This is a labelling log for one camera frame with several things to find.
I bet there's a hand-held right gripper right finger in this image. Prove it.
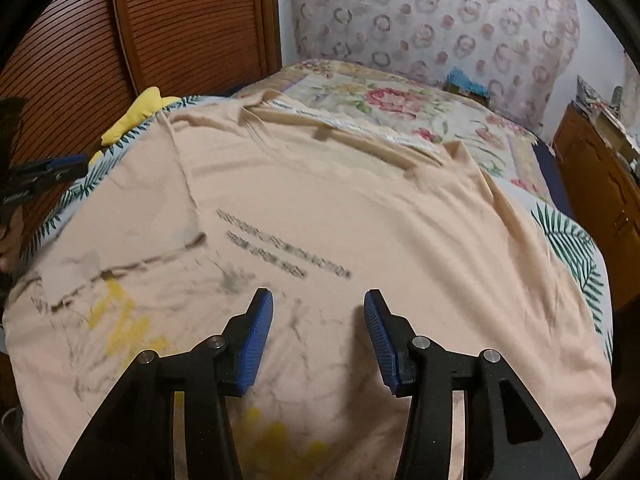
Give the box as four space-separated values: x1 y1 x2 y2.
363 288 583 480

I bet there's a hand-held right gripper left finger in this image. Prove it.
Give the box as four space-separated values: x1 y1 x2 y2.
59 287 274 480

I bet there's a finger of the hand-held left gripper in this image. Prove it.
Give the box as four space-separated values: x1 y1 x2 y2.
14 154 89 192

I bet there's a beige printed t-shirt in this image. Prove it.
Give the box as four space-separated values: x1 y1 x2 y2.
10 89 617 480

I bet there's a yellow pillow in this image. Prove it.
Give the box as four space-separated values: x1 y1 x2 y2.
87 86 178 166

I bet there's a wooden louvered wardrobe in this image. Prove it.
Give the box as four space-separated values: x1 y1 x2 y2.
0 0 283 261

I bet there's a leaf print blanket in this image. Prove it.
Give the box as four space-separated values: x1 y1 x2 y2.
0 94 617 366

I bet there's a navy blue bed sheet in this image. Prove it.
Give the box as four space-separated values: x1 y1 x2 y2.
532 140 573 216

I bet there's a floral bedspread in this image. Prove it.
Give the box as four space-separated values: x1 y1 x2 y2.
235 59 556 206

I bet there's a wooden sideboard cabinet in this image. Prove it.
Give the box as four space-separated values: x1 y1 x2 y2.
552 102 640 311

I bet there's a blue fringed box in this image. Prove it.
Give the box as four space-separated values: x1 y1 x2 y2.
446 66 488 100

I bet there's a circle pattern curtain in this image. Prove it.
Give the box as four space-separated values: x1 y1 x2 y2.
289 0 581 126

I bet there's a patterned fabric bag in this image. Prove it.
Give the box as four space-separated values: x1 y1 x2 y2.
576 76 610 112

